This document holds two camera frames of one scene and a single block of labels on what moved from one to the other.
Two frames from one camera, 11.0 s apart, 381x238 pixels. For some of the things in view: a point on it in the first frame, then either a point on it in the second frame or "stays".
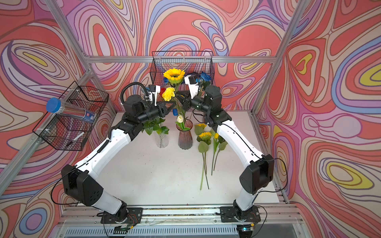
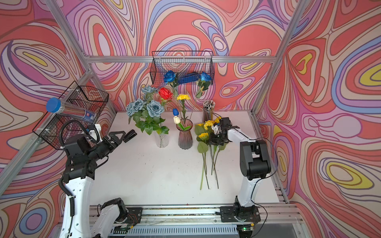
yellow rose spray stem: x=198 y=129 -> x=203 y=147
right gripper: x=185 y=99 -> x=214 y=142
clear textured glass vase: x=161 y=140 stays
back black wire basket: x=191 y=62 stays
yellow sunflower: x=219 y=144 stays
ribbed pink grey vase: x=185 y=139 stays
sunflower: x=174 y=75 -> x=215 y=147
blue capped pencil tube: x=54 y=105 stays
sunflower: x=204 y=139 stays
